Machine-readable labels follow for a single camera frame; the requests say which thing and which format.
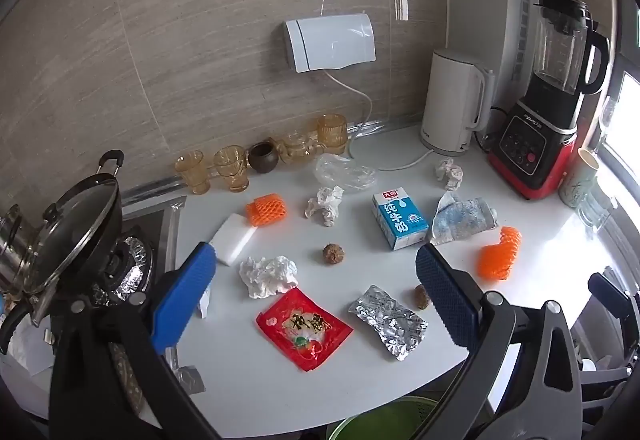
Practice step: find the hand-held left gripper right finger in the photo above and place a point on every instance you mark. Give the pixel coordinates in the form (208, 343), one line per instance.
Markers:
(447, 300)

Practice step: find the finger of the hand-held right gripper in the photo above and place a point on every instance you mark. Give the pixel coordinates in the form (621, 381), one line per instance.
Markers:
(607, 289)

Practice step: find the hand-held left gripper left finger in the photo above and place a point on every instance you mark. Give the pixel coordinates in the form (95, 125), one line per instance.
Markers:
(182, 292)

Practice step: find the brown round nut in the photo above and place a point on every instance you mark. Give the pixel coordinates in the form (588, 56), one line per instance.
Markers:
(420, 296)
(332, 254)

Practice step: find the orange foam fruit net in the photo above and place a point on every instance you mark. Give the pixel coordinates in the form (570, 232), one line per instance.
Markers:
(267, 211)
(495, 260)

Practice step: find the silver foil packet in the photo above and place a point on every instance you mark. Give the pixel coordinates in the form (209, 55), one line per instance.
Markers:
(387, 320)

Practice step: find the white foam block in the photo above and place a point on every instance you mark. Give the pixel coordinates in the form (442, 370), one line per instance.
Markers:
(232, 237)

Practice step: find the white tissue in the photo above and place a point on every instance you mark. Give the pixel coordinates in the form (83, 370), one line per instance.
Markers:
(448, 173)
(267, 276)
(325, 205)

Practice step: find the blue and white milk carton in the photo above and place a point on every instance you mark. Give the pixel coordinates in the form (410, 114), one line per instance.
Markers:
(400, 220)

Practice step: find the red snack packet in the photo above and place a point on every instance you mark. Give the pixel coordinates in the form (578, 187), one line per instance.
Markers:
(300, 327)

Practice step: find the green plastic basket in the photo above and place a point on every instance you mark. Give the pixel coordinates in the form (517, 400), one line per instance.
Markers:
(360, 425)

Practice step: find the clear plastic bag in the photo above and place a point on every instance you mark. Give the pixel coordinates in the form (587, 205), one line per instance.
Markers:
(340, 169)

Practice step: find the small white wrapper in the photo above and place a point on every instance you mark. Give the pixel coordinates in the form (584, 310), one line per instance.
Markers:
(204, 307)

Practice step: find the foil burner cover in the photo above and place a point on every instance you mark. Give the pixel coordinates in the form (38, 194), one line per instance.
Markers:
(135, 260)

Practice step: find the steel gas stove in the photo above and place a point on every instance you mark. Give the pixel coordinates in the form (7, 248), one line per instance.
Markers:
(160, 230)

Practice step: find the stack of clear glass containers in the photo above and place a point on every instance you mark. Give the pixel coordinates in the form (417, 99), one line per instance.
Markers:
(595, 212)

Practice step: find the small clear foil wrapper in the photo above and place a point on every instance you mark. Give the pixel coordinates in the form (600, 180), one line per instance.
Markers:
(190, 377)

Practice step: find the black wok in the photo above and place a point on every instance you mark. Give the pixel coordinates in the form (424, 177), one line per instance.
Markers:
(112, 215)

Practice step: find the round metal strainer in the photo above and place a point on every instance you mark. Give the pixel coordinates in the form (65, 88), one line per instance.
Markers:
(125, 380)

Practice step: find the pale green ceramic cup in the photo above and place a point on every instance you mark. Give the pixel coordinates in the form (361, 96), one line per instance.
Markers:
(575, 180)

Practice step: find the amber drinking glass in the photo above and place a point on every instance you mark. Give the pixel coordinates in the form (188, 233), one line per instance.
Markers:
(232, 169)
(192, 172)

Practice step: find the glass wok lid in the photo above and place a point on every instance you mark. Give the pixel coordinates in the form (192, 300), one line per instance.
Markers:
(65, 230)

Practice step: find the small brown ceramic pot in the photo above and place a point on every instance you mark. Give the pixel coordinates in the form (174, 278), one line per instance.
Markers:
(263, 158)

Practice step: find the white cloth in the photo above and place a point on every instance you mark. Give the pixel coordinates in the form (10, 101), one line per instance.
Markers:
(30, 350)

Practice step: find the black and red blender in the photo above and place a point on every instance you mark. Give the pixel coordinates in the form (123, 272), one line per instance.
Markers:
(530, 144)

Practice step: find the window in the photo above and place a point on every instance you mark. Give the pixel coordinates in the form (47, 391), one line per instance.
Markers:
(625, 119)

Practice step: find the clear wine glass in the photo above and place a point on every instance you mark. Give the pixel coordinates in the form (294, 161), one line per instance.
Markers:
(607, 114)

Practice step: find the steel pot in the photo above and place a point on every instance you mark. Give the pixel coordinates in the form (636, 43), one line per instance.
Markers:
(15, 240)

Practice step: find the clear glass teapot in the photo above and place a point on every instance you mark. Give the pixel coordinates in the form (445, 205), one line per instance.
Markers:
(297, 147)

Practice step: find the white electric kettle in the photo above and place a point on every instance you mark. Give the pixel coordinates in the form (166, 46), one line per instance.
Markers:
(450, 99)

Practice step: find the tall ribbed amber glass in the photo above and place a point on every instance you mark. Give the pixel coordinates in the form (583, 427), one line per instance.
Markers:
(332, 134)

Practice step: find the white wall box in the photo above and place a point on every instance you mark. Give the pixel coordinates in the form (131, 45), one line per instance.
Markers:
(330, 42)

